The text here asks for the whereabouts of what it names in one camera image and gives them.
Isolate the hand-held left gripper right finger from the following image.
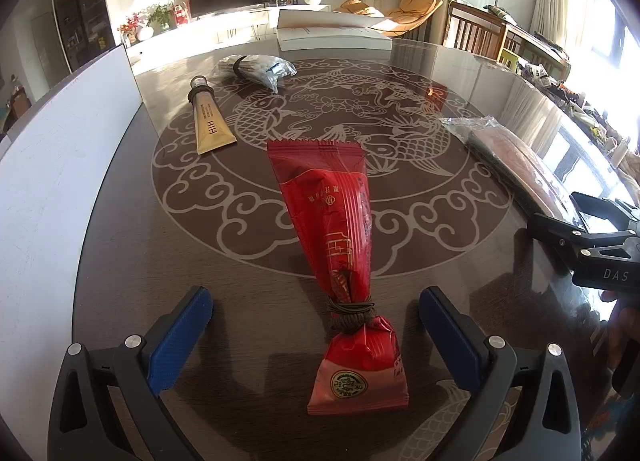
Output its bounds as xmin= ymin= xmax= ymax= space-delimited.
xmin=419 ymin=286 xmax=583 ymax=461

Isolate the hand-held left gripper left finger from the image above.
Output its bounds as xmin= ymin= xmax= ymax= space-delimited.
xmin=60 ymin=285 xmax=215 ymax=461

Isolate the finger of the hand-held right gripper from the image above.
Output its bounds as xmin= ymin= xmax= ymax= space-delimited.
xmin=570 ymin=191 xmax=640 ymax=233
xmin=527 ymin=212 xmax=627 ymax=273

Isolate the red snack packet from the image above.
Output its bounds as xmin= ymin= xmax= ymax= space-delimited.
xmin=266 ymin=138 xmax=410 ymax=416

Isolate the person's right hand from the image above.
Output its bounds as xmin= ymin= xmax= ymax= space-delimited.
xmin=597 ymin=288 xmax=640 ymax=399

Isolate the pink packet in clear wrap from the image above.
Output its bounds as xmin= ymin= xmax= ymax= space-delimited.
xmin=440 ymin=115 xmax=588 ymax=227

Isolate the cluttered wooden shelf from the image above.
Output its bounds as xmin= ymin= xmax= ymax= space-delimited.
xmin=500 ymin=5 xmax=640 ymax=169

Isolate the gold cosmetic tube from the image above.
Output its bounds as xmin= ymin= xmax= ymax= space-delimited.
xmin=186 ymin=75 xmax=237 ymax=156

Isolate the white standing board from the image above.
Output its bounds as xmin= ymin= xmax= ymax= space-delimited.
xmin=0 ymin=44 xmax=143 ymax=442

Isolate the wooden chair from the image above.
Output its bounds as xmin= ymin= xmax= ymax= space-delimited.
xmin=445 ymin=0 xmax=507 ymax=60

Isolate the orange lounge chair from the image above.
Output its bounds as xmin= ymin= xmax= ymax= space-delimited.
xmin=332 ymin=0 xmax=444 ymax=37

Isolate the clear packet with dark band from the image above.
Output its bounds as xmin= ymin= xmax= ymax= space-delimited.
xmin=212 ymin=54 xmax=298 ymax=94

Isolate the white flat box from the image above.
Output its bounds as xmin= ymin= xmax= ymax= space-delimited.
xmin=276 ymin=27 xmax=393 ymax=53

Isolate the white television stand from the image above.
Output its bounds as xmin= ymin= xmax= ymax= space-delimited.
xmin=125 ymin=4 xmax=331 ymax=61

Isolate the red flower bouquet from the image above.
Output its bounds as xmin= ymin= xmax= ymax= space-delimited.
xmin=118 ymin=14 xmax=144 ymax=44

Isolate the leafy green plant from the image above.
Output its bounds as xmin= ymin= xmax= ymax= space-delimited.
xmin=145 ymin=1 xmax=176 ymax=33

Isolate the dark display cabinet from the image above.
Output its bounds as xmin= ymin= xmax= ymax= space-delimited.
xmin=50 ymin=0 xmax=109 ymax=74

